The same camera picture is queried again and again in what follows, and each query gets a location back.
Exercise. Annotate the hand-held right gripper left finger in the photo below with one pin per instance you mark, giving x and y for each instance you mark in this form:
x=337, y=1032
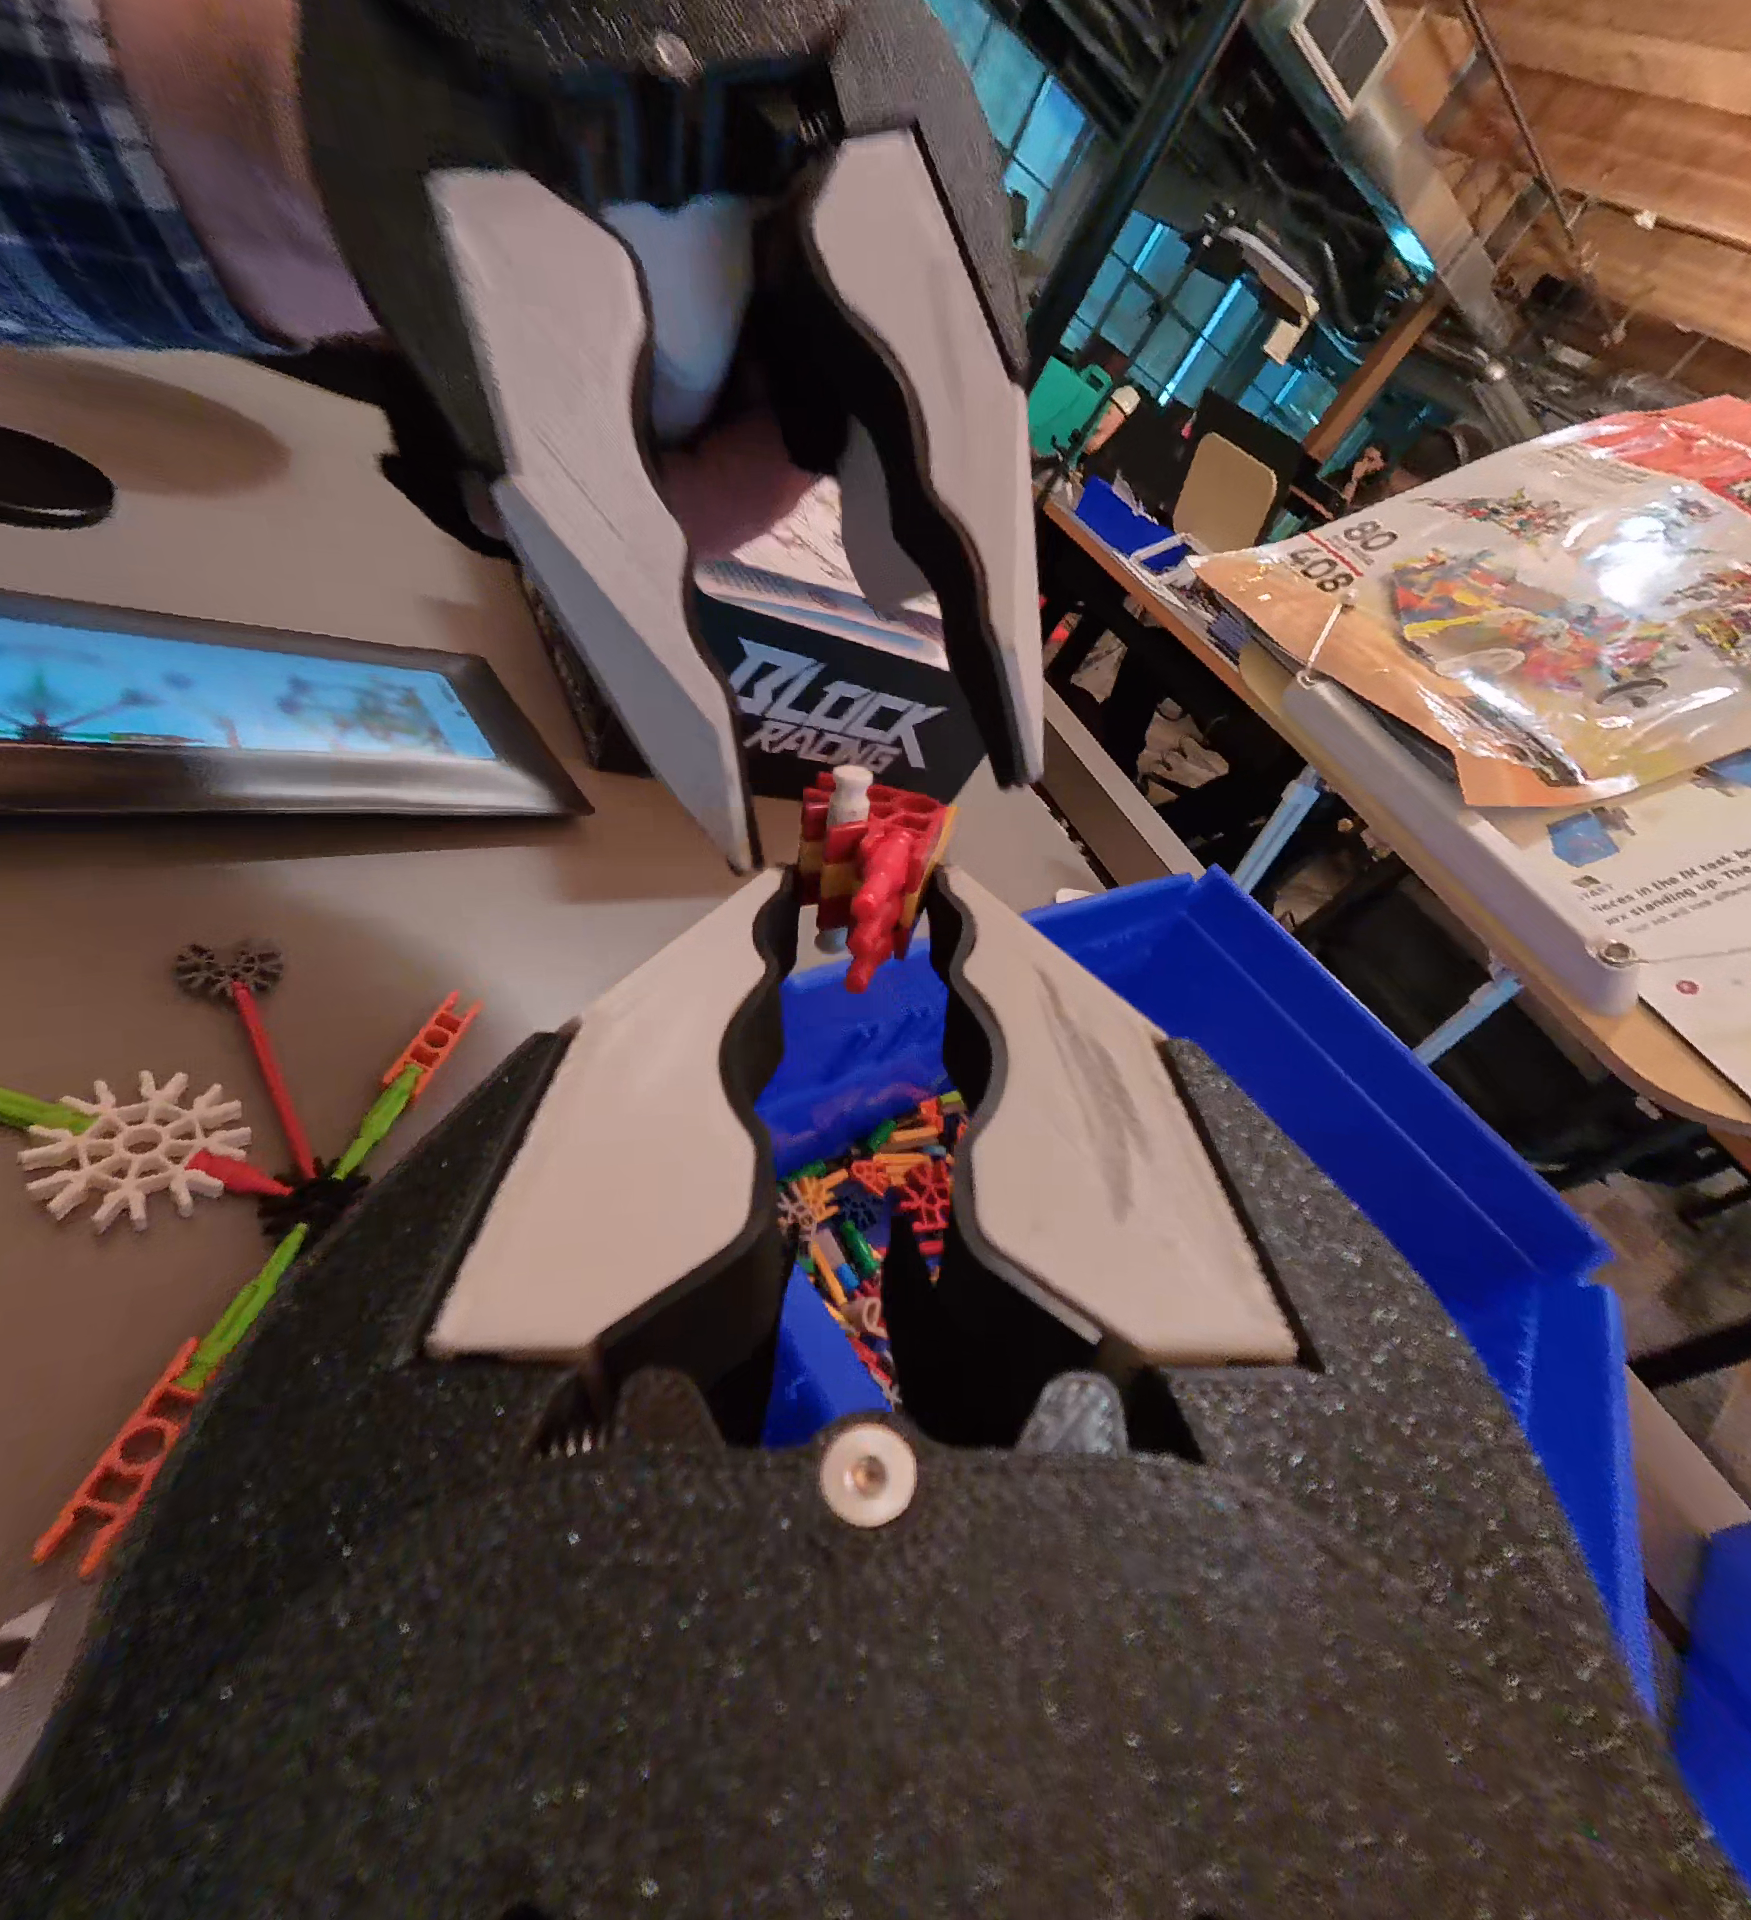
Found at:
x=606, y=1200

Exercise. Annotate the black framed tablet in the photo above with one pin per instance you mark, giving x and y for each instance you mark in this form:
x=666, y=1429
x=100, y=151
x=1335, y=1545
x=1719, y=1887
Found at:
x=215, y=698

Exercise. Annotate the flat star toy rod model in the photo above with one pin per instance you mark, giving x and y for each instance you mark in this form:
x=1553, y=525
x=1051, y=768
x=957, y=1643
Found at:
x=140, y=1148

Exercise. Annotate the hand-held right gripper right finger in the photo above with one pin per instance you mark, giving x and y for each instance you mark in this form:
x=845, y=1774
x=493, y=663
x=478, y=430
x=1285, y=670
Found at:
x=1131, y=1200

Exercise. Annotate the pile of colourful toy pieces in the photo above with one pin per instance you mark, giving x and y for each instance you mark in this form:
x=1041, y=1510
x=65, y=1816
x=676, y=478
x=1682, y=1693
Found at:
x=876, y=1184

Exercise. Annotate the person's left hand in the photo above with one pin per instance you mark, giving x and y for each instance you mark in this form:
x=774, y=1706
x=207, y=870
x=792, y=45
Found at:
x=231, y=149

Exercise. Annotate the black oval object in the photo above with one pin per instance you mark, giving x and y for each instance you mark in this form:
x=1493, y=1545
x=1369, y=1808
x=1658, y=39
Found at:
x=4, y=481

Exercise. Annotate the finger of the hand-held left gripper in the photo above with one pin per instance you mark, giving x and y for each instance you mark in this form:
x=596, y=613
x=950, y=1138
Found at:
x=935, y=301
x=559, y=376

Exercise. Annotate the person's left forearm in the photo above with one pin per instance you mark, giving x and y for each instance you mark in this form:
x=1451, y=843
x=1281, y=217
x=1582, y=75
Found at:
x=20, y=179

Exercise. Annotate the small white black tag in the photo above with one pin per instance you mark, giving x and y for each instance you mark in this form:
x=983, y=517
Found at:
x=9, y=1650

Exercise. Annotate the red yellow toy connector assembly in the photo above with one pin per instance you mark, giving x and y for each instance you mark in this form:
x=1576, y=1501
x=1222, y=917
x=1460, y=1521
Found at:
x=890, y=877

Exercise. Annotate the short white toy rod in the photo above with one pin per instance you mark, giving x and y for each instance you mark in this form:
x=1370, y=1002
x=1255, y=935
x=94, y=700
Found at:
x=850, y=791

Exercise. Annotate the black cardboard box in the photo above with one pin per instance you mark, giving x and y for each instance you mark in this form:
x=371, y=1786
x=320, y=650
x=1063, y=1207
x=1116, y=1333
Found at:
x=845, y=721

